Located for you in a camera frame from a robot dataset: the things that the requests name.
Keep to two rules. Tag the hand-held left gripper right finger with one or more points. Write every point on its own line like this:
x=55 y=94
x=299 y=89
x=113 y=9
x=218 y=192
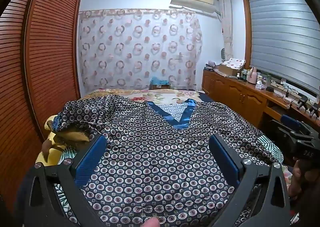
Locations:
x=225 y=162

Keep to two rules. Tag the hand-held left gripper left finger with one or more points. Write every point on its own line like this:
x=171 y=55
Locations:
x=90 y=162

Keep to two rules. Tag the navy bed sheet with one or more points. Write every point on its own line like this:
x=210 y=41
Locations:
x=205 y=96

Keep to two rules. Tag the wooden cabinet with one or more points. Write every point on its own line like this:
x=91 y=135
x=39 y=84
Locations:
x=240 y=94

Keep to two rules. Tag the person's left hand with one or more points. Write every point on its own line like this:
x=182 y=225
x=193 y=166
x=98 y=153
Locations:
x=152 y=222

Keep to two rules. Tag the green gold folded pillow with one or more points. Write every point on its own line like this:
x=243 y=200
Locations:
x=50 y=151

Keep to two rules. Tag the cream lace window curtain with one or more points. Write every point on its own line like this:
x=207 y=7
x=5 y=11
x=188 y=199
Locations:
x=227 y=36

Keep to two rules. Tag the navy medallion print shirt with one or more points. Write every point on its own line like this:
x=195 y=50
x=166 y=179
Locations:
x=155 y=156

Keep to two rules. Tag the pink thermos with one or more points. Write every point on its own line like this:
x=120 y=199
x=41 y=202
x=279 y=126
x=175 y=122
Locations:
x=253 y=76

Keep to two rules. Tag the palm leaf print sheet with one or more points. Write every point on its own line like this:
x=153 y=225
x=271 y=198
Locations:
x=271 y=146

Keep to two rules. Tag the white floral cloth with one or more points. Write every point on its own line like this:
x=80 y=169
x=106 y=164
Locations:
x=235 y=63

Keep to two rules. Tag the person's right forearm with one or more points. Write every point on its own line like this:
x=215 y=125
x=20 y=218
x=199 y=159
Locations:
x=310 y=209

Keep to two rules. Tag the brown louvered wooden wardrobe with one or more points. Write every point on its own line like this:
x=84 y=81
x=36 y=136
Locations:
x=50 y=54

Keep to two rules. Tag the cardboard box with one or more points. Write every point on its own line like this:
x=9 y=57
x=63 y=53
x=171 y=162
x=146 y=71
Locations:
x=226 y=70

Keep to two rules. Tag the circle print sheer curtain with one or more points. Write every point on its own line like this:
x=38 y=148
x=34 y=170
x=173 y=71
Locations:
x=137 y=51

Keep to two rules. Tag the grey striped window blind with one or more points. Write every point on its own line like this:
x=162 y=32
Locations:
x=282 y=41

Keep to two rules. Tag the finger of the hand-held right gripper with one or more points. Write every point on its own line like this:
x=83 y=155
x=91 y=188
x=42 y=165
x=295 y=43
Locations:
x=282 y=130
x=290 y=120

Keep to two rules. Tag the floral blanket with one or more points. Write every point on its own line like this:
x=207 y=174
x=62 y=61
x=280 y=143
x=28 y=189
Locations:
x=160 y=96

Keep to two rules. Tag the tissue pack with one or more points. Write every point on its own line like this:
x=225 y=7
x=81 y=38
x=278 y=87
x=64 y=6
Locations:
x=260 y=85

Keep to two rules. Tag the green bottle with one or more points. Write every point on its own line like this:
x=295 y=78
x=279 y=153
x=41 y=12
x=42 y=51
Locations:
x=268 y=80

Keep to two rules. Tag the person's right hand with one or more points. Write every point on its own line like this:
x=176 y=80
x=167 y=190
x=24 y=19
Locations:
x=298 y=174

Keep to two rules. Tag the box with blue bag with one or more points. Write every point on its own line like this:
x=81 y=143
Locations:
x=160 y=83

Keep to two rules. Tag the purple cloth bundle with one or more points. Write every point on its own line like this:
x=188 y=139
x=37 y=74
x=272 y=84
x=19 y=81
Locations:
x=211 y=64

